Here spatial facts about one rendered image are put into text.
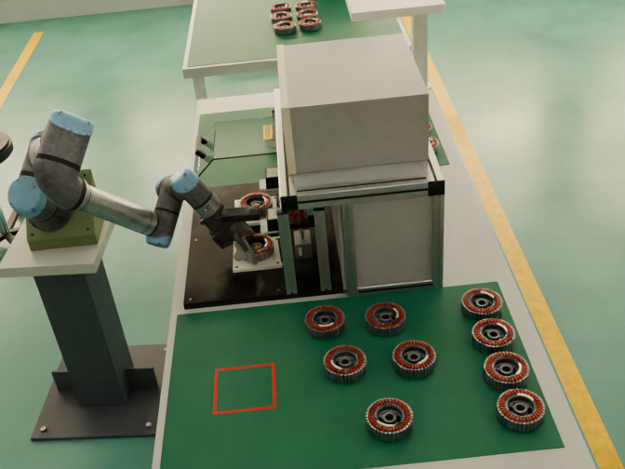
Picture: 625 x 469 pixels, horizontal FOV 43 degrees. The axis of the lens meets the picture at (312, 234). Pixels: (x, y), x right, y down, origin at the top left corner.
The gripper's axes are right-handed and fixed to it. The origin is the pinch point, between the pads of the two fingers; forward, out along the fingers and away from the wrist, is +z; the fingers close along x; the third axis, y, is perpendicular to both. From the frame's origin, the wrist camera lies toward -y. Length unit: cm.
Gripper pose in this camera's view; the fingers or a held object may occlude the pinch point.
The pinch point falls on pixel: (258, 249)
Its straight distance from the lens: 247.8
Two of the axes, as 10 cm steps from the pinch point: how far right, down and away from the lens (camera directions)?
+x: 0.6, 5.8, -8.1
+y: -8.2, 5.0, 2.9
